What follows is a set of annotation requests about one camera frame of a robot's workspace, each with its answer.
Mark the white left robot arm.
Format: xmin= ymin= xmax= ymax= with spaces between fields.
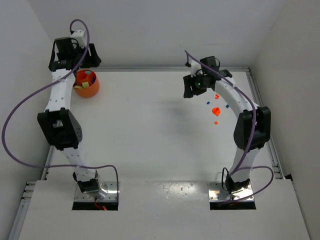
xmin=37 ymin=37 xmax=101 ymax=198

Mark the orange round lego piece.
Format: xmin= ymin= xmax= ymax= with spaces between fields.
xmin=212 ymin=107 xmax=221 ymax=117

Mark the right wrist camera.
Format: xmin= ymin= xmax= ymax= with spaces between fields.
xmin=190 ymin=60 xmax=202 ymax=77

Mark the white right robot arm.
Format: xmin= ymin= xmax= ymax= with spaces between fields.
xmin=183 ymin=54 xmax=271 ymax=194

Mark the orange divided round container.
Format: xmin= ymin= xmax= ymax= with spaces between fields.
xmin=73 ymin=69 xmax=100 ymax=98

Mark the aluminium table edge rail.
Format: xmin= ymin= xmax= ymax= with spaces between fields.
xmin=246 ymin=68 xmax=285 ymax=180

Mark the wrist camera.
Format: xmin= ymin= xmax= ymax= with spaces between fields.
xmin=70 ymin=29 xmax=88 ymax=48
xmin=190 ymin=60 xmax=202 ymax=77

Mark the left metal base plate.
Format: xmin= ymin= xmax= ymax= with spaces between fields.
xmin=73 ymin=181 xmax=119 ymax=203

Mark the light green 2x2 lego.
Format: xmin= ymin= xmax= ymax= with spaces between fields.
xmin=82 ymin=81 xmax=90 ymax=89

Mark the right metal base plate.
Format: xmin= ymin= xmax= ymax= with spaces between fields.
xmin=207 ymin=182 xmax=255 ymax=203

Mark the metal base plate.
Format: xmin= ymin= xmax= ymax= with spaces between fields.
xmin=73 ymin=181 xmax=119 ymax=203
xmin=207 ymin=182 xmax=255 ymax=203

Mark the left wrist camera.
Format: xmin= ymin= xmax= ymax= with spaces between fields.
xmin=70 ymin=29 xmax=88 ymax=48

